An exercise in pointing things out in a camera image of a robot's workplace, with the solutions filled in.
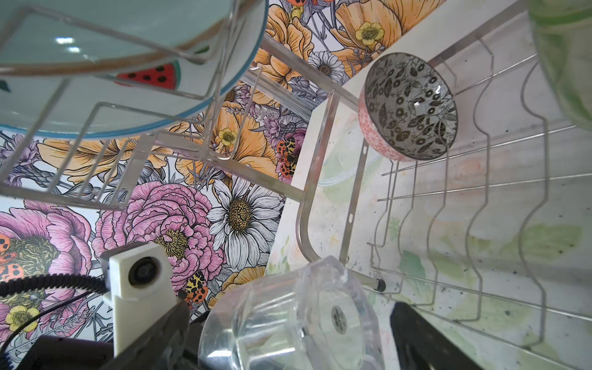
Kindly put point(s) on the watermelon pattern plate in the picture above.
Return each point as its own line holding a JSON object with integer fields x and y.
{"x": 129, "y": 101}

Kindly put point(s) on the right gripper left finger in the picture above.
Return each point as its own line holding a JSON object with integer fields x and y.
{"x": 160, "y": 347}

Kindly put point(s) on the mint green plate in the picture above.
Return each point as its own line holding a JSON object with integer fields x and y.
{"x": 54, "y": 38}

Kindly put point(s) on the pink black patterned bowl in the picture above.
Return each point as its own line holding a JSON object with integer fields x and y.
{"x": 406, "y": 110}

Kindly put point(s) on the green tinted glass cup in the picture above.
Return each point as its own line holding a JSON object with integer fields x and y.
{"x": 562, "y": 38}

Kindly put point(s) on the clear glass cup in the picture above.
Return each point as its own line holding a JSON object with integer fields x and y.
{"x": 316, "y": 317}

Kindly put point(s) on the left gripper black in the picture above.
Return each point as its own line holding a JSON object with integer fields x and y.
{"x": 51, "y": 352}

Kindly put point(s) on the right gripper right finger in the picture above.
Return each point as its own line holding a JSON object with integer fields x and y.
{"x": 421, "y": 346}

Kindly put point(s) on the chrome two-tier dish rack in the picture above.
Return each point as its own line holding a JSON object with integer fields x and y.
{"x": 490, "y": 243}

